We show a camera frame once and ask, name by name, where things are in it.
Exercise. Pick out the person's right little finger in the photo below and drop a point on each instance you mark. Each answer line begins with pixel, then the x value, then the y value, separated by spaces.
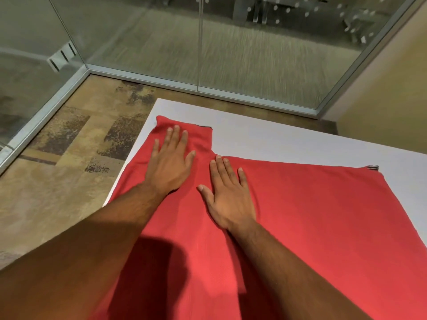
pixel 244 181

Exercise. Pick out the person's right thumb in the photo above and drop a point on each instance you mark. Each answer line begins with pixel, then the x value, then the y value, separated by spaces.
pixel 206 197

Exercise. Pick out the red cloth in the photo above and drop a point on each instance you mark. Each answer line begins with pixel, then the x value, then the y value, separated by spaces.
pixel 317 223

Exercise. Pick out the person's left forearm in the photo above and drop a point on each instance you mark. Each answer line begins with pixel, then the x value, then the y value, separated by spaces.
pixel 83 249

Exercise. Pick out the person's right forearm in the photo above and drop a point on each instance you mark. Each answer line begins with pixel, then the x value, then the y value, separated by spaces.
pixel 283 279

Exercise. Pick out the person's right middle finger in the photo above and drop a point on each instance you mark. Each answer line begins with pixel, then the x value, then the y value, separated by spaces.
pixel 223 170

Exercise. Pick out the person's left middle finger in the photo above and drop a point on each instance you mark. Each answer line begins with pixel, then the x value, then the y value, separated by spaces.
pixel 174 139

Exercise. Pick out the person's left little finger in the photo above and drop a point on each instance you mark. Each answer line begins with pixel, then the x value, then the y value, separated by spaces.
pixel 155 148

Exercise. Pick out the person's left thumb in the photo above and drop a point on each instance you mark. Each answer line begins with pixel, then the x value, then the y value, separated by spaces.
pixel 189 162

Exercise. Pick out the person's left hand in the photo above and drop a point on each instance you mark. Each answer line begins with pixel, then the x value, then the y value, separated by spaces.
pixel 168 171

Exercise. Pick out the person's right hand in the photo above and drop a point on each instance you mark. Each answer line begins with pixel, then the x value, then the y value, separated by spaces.
pixel 230 203

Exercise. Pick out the metal glass door clamp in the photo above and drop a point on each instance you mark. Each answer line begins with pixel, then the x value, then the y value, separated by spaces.
pixel 61 57

